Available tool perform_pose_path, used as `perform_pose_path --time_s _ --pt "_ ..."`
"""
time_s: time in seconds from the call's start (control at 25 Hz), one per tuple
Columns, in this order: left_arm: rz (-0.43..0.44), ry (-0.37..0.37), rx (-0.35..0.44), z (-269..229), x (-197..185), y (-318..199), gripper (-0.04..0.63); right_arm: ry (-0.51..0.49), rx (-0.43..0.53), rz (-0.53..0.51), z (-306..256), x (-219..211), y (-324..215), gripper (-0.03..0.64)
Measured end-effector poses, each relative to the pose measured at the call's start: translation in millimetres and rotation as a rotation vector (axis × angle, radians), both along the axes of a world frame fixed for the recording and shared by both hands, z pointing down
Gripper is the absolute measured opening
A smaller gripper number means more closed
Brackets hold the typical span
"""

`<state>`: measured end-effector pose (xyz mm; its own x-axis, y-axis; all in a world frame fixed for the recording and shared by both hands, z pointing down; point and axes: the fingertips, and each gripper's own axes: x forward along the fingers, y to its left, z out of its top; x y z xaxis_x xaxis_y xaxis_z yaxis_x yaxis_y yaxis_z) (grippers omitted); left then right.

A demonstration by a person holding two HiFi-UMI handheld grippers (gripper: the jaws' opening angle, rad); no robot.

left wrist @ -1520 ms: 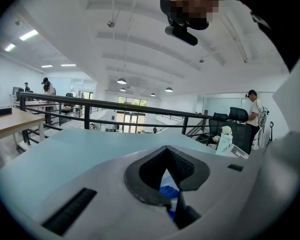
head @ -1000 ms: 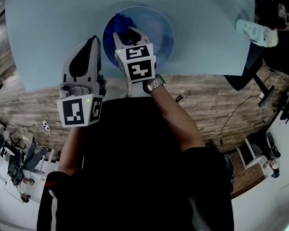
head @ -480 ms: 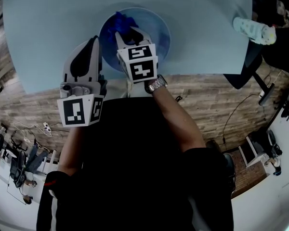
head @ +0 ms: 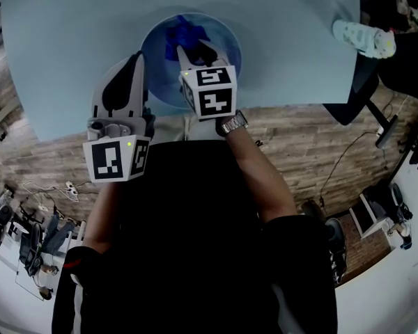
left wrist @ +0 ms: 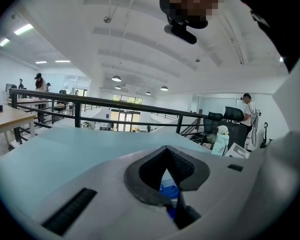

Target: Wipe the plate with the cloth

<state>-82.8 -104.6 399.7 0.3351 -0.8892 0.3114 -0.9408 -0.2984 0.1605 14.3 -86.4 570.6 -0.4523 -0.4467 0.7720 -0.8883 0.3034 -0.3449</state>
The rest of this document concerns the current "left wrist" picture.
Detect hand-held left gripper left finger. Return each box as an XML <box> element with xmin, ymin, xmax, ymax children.
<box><xmin>33</xmin><ymin>145</ymin><xmax>178</xmax><ymax>240</ymax></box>

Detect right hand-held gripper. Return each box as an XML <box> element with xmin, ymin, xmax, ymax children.
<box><xmin>224</xmin><ymin>142</ymin><xmax>251</xmax><ymax>160</ymax></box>

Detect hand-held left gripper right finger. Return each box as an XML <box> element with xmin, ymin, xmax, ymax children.
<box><xmin>166</xmin><ymin>145</ymin><xmax>260</xmax><ymax>240</ymax></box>

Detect black mesh office chair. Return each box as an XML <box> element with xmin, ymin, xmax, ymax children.
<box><xmin>216</xmin><ymin>106</ymin><xmax>248</xmax><ymax>150</ymax></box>
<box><xmin>202</xmin><ymin>111</ymin><xmax>224</xmax><ymax>145</ymax></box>

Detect black kick scooter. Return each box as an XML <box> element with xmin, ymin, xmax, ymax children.
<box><xmin>259</xmin><ymin>121</ymin><xmax>275</xmax><ymax>149</ymax></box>

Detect glass entrance doors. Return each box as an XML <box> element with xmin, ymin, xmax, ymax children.
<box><xmin>109</xmin><ymin>93</ymin><xmax>144</xmax><ymax>132</ymax></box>

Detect black curved railing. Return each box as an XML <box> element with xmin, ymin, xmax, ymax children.
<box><xmin>9</xmin><ymin>88</ymin><xmax>226</xmax><ymax>145</ymax></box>

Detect wooden desk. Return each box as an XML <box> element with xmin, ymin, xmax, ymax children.
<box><xmin>0</xmin><ymin>105</ymin><xmax>37</xmax><ymax>150</ymax></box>

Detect person's black clothing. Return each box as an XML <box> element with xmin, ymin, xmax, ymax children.
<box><xmin>233</xmin><ymin>0</ymin><xmax>300</xmax><ymax>73</ymax></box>

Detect black head-worn camera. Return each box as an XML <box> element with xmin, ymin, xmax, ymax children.
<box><xmin>159</xmin><ymin>0</ymin><xmax>209</xmax><ymax>45</ymax></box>

